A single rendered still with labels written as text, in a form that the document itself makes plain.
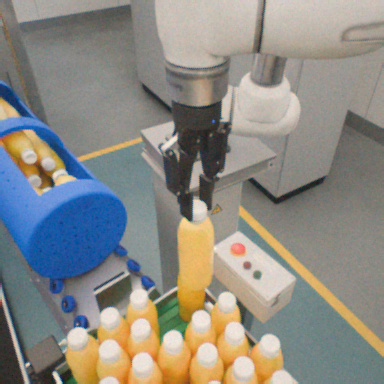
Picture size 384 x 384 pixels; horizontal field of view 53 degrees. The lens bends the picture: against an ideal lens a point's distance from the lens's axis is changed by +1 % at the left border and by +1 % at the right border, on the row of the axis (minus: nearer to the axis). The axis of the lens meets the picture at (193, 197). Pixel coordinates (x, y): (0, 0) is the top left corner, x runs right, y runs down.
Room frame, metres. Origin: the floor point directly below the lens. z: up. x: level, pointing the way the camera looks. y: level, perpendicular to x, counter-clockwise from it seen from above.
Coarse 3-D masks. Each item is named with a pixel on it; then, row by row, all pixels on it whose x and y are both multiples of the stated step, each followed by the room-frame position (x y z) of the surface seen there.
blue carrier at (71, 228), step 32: (0, 128) 1.02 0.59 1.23; (32, 128) 1.05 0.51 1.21; (0, 160) 0.88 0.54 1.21; (64, 160) 1.09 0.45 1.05; (0, 192) 0.79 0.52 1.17; (32, 192) 0.73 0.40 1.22; (64, 192) 0.72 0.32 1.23; (96, 192) 0.74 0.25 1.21; (32, 224) 0.65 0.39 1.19; (64, 224) 0.67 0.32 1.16; (96, 224) 0.72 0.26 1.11; (32, 256) 0.61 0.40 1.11; (64, 256) 0.66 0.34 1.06; (96, 256) 0.71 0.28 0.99
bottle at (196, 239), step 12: (180, 228) 0.51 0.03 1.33; (192, 228) 0.49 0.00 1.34; (204, 228) 0.50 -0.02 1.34; (180, 240) 0.50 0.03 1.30; (192, 240) 0.48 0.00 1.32; (204, 240) 0.48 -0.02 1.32; (180, 252) 0.50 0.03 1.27; (192, 252) 0.48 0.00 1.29; (204, 252) 0.48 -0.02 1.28; (180, 264) 0.50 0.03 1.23; (192, 264) 0.48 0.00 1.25; (204, 264) 0.48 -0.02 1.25; (180, 276) 0.50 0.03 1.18; (192, 276) 0.48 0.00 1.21; (204, 276) 0.48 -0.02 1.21; (192, 288) 0.48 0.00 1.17; (204, 288) 0.48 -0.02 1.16
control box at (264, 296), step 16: (224, 240) 0.68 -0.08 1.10; (240, 240) 0.68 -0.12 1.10; (224, 256) 0.62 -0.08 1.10; (240, 256) 0.62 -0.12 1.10; (256, 256) 0.62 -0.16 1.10; (224, 272) 0.61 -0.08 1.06; (240, 272) 0.57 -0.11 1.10; (272, 272) 0.57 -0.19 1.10; (240, 288) 0.56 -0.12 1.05; (256, 288) 0.53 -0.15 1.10; (272, 288) 0.53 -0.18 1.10; (288, 288) 0.54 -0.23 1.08; (256, 304) 0.52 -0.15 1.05; (272, 304) 0.51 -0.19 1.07
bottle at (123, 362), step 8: (120, 352) 0.38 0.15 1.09; (120, 360) 0.37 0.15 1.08; (128, 360) 0.38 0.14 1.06; (96, 368) 0.36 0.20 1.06; (104, 368) 0.35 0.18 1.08; (112, 368) 0.35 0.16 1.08; (120, 368) 0.36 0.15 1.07; (128, 368) 0.36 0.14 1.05; (104, 376) 0.34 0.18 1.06; (112, 376) 0.34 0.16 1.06; (120, 376) 0.35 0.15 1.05
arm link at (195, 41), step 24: (168, 0) 0.48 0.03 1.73; (192, 0) 0.46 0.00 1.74; (216, 0) 0.46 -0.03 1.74; (240, 0) 0.46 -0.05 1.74; (264, 0) 0.46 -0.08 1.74; (168, 24) 0.48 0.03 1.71; (192, 24) 0.46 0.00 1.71; (216, 24) 0.46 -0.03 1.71; (240, 24) 0.46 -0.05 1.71; (168, 48) 0.48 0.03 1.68; (192, 48) 0.47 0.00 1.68; (216, 48) 0.46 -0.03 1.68; (240, 48) 0.47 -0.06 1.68
